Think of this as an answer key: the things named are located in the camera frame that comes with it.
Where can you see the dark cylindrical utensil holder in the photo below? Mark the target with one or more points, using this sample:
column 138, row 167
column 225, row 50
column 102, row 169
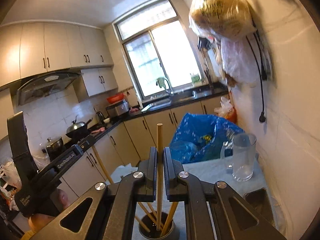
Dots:
column 150, row 233

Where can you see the grey-blue tablecloth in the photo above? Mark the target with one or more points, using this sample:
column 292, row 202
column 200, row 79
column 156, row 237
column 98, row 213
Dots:
column 210, row 172

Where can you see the silver rice cooker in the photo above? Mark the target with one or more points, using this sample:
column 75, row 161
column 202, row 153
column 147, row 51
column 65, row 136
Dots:
column 117, row 110

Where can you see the red plastic basin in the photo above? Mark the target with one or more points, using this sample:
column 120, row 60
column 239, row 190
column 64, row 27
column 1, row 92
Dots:
column 115, row 98

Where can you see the beige lower kitchen cabinets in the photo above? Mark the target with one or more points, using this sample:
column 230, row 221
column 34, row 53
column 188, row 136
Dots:
column 132, row 140

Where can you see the beige upper kitchen cabinets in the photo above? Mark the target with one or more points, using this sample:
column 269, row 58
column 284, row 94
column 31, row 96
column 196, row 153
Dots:
column 57, row 47

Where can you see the pink meat piece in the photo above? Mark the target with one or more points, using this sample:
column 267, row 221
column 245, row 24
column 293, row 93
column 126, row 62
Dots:
column 135, row 110
column 98, row 130

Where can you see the hanging white plastic bag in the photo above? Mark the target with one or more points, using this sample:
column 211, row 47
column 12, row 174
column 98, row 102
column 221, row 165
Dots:
column 240, row 57

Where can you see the kitchen window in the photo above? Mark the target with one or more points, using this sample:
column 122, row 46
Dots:
column 170, row 55

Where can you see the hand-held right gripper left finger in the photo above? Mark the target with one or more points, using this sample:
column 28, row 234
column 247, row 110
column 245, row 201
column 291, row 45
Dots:
column 152, row 180

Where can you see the white red shopping bag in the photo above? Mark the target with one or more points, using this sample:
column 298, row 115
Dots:
column 8, row 173

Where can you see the green cloth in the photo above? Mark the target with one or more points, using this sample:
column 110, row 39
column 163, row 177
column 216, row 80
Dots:
column 160, row 82

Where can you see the hanging bag with brown contents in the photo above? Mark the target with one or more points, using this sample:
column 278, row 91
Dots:
column 220, row 12

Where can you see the black wok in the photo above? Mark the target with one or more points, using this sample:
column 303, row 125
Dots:
column 77, row 130

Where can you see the orange plastic bag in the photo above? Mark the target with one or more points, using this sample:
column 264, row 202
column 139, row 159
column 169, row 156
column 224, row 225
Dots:
column 231, row 116

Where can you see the person's left hand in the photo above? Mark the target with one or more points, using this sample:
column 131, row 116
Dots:
column 40, row 223

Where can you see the blue plastic bag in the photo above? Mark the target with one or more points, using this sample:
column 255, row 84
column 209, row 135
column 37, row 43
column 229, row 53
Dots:
column 197, row 135

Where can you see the chrome faucet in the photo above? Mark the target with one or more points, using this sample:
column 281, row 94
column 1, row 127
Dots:
column 170, row 87

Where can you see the long bamboo chopstick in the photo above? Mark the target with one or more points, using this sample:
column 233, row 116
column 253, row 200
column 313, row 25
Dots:
column 171, row 216
column 146, row 212
column 142, row 223
column 101, row 165
column 160, row 142
column 152, row 211

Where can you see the steel pot with lid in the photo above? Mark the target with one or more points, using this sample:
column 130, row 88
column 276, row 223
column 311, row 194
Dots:
column 53, row 145

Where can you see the crumpled white plastic bag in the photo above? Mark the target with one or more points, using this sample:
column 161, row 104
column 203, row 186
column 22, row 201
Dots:
column 225, row 103

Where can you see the clear glass pitcher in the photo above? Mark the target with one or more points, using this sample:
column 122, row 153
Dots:
column 243, row 160

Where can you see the beige kitchen cabinets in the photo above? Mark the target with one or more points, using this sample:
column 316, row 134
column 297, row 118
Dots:
column 132, row 140
column 57, row 47

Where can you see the green packet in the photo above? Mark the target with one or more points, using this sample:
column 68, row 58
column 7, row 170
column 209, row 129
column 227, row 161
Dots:
column 195, row 78

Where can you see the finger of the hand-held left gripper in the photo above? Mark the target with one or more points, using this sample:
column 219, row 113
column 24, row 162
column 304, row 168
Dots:
column 72, row 155

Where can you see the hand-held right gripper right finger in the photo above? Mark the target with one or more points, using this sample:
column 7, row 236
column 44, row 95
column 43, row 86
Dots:
column 168, row 180

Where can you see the steel kitchen sink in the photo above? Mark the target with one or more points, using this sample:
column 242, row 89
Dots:
column 160, row 103

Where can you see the range hood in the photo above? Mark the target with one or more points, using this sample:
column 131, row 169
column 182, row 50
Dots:
column 45, row 85

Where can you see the black countertop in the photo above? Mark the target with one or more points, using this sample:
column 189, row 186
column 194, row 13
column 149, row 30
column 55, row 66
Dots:
column 212, row 91

